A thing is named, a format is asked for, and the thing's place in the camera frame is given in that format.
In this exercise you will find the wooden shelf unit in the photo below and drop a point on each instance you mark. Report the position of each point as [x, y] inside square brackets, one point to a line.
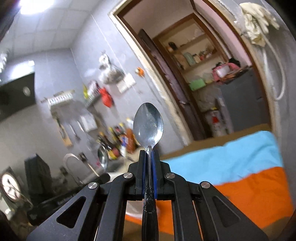
[193, 48]

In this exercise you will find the white box on wall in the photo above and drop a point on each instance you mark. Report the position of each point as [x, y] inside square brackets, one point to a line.
[88, 121]

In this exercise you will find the white wall basket shelf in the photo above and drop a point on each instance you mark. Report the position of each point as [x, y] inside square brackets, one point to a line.
[59, 99]

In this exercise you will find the green box on shelf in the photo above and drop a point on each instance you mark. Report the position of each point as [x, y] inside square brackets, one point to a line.
[197, 84]

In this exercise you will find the red plastic bag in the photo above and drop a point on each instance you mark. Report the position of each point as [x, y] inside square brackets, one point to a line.
[107, 100]

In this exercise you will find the white wall socket panel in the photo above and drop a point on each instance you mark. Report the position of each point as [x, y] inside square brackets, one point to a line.
[127, 82]

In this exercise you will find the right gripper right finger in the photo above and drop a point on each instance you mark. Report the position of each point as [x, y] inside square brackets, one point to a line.
[175, 198]

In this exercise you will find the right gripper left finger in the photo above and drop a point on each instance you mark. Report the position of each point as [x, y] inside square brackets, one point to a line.
[113, 198]

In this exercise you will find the large steel spoon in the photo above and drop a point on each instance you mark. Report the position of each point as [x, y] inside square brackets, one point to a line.
[148, 128]

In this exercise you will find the grey small fridge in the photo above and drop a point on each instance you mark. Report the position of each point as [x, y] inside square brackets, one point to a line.
[244, 101]

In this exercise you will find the hanging wire strainer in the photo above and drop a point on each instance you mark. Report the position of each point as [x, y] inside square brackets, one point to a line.
[99, 152]

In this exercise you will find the cream rubber gloves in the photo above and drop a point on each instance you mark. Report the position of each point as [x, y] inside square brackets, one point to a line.
[257, 21]

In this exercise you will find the orange wall hook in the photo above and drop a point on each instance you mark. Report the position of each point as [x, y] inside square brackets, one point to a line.
[140, 72]

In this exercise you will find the wooden knife holder board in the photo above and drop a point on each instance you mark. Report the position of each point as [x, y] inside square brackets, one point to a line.
[65, 137]

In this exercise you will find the orange spice bag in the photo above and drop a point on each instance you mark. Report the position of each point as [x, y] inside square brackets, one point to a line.
[131, 145]

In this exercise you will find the grey wall rack with packets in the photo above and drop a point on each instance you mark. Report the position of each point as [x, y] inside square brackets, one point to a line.
[91, 92]

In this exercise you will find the chrome kitchen faucet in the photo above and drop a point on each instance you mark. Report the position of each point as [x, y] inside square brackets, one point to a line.
[79, 168]

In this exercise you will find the clear bag of dried goods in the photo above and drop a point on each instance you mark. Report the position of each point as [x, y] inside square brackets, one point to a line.
[110, 73]

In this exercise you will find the striped blue orange brown towel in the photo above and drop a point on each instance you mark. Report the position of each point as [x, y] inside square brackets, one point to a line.
[247, 168]

